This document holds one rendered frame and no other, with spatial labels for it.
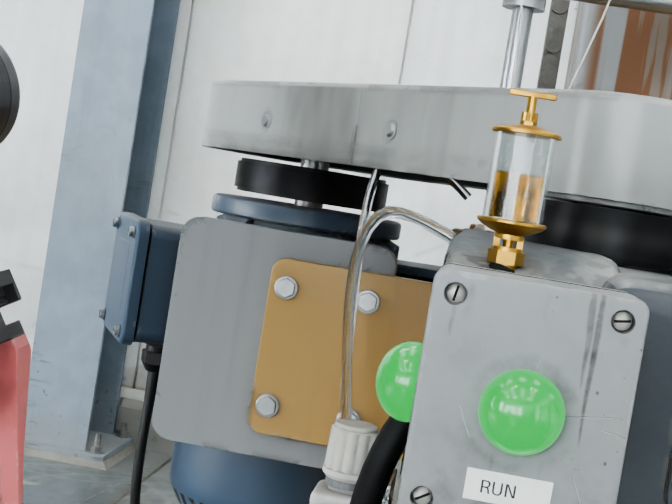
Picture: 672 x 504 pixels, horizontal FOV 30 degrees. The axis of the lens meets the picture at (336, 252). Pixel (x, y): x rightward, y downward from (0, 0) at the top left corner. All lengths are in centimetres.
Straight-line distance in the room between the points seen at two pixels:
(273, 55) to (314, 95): 496
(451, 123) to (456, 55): 500
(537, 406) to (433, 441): 4
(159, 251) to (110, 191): 454
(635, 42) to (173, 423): 45
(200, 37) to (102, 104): 65
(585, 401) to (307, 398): 46
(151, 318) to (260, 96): 18
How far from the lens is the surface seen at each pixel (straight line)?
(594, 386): 44
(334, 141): 79
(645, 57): 100
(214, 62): 583
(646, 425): 50
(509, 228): 51
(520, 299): 44
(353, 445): 71
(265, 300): 89
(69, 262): 551
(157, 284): 92
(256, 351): 89
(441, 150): 70
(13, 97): 56
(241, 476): 94
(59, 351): 556
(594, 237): 60
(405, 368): 45
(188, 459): 97
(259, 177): 94
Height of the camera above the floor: 135
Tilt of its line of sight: 3 degrees down
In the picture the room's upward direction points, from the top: 9 degrees clockwise
